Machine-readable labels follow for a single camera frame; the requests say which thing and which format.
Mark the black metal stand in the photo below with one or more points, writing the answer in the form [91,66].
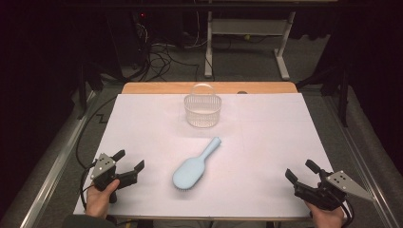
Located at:
[84,85]
[339,85]

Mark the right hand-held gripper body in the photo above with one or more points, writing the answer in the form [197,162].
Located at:
[343,185]

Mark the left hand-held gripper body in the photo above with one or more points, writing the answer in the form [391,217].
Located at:
[103,166]

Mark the white table cover sheet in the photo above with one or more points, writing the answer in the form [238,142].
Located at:
[253,152]

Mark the white metal desk frame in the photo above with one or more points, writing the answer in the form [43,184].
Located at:
[250,27]

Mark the dark computer tower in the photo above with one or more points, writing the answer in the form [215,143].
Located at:
[126,34]

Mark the person's right hand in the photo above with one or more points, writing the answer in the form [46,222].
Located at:
[326,218]

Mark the small yellow-green object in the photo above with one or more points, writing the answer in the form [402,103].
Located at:
[247,37]

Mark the light blue hairbrush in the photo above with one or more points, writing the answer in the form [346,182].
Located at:
[191,171]

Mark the person's left hand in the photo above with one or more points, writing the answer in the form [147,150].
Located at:
[99,199]

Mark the aluminium floor rail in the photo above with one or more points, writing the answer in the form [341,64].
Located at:
[364,164]
[53,171]

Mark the white plastic basket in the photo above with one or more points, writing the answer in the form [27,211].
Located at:
[202,109]

